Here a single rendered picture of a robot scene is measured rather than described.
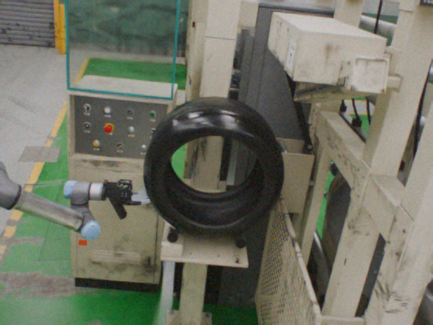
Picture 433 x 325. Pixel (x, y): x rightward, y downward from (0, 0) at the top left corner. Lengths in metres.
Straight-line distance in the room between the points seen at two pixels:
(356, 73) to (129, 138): 1.50
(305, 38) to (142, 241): 1.74
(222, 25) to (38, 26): 9.07
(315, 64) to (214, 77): 0.70
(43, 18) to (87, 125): 8.41
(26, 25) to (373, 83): 9.95
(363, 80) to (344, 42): 0.14
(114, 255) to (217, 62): 1.41
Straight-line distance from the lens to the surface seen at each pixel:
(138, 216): 2.59
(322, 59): 1.32
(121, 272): 2.84
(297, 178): 2.04
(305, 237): 2.23
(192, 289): 2.44
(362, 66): 1.26
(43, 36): 10.81
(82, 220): 1.78
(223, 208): 2.00
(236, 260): 1.89
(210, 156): 2.03
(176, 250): 1.84
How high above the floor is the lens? 1.90
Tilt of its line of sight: 23 degrees down
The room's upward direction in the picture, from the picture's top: 6 degrees clockwise
